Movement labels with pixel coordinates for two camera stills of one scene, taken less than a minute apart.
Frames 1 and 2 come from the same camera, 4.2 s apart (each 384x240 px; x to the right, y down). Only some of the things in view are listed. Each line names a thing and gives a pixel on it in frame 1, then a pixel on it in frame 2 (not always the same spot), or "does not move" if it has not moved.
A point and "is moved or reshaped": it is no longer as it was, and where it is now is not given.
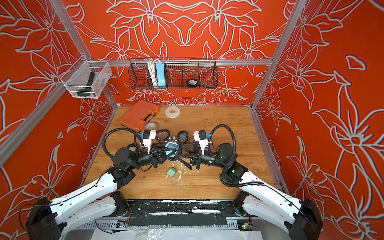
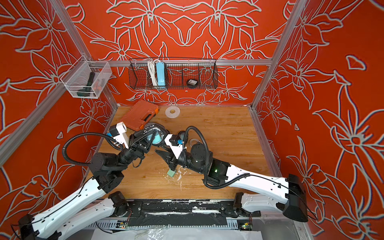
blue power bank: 160,74 does not move
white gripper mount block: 200,136 → 176,150
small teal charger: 168,152 is moved or reshaped
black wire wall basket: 173,74 does not move
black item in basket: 192,83 does not move
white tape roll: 172,112 does not move
